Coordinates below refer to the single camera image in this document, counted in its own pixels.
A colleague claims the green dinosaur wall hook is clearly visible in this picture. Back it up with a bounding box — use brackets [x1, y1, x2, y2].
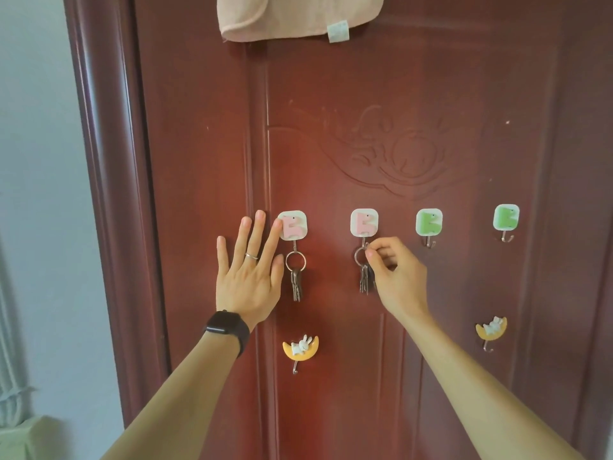
[493, 204, 521, 244]
[415, 209, 443, 249]

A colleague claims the person's right forearm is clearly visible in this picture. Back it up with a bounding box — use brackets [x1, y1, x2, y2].
[399, 310, 588, 460]

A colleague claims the red-brown wooden door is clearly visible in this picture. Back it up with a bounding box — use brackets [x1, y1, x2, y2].
[133, 0, 613, 460]

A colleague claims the pale green box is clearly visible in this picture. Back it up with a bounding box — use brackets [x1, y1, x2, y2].
[0, 415, 65, 460]

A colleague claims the white cable bundle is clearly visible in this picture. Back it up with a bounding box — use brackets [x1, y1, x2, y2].
[0, 254, 36, 427]

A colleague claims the bunch of keys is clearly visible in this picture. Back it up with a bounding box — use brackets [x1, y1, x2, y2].
[354, 245, 377, 296]
[285, 250, 307, 303]

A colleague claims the person's right hand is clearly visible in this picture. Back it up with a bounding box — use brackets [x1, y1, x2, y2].
[364, 236, 431, 323]

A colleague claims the person's left hand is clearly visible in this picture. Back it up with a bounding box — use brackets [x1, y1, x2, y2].
[216, 210, 286, 331]

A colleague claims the black smartwatch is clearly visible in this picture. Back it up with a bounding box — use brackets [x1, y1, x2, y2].
[203, 310, 251, 358]

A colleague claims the pink dinosaur wall hook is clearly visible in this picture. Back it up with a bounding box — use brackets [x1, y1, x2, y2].
[350, 209, 379, 249]
[277, 211, 307, 252]

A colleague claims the pink towel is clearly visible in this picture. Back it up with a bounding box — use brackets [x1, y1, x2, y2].
[216, 0, 386, 44]

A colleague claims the person's left forearm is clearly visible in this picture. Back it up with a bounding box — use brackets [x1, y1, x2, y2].
[100, 330, 241, 460]

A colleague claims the yellow moon rabbit hook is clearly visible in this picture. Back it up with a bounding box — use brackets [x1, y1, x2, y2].
[282, 334, 320, 375]
[475, 316, 508, 353]

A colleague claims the red-brown door frame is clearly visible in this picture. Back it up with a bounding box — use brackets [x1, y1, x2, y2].
[62, 0, 172, 428]

